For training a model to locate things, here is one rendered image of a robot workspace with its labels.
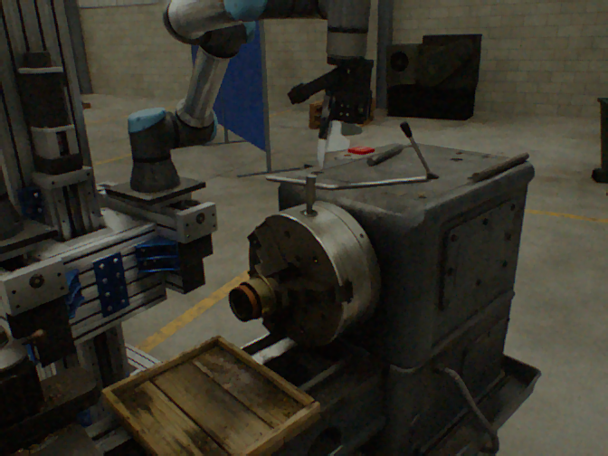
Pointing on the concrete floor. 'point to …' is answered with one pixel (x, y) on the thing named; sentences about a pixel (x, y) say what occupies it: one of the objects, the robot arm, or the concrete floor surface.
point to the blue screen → (246, 98)
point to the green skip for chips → (603, 144)
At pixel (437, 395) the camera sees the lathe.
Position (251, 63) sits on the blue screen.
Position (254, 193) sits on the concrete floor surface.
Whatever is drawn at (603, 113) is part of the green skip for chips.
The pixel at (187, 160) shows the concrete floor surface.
